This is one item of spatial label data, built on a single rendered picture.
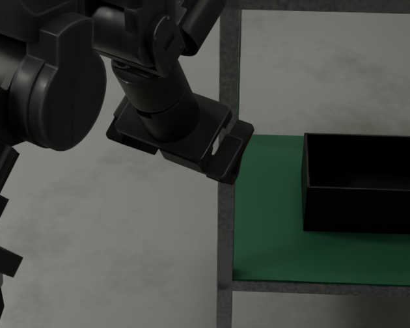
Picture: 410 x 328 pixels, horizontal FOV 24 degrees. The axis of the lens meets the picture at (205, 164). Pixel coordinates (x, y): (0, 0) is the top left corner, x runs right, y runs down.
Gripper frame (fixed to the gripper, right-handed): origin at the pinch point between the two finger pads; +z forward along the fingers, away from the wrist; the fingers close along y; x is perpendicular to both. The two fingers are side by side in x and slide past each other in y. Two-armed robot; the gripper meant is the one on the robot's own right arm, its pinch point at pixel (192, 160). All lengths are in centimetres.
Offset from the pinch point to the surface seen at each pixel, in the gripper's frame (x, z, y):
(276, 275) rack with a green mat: -14, 78, 11
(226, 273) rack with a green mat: -9, 74, 18
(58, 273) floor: -3, 112, 69
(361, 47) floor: -120, 167, 49
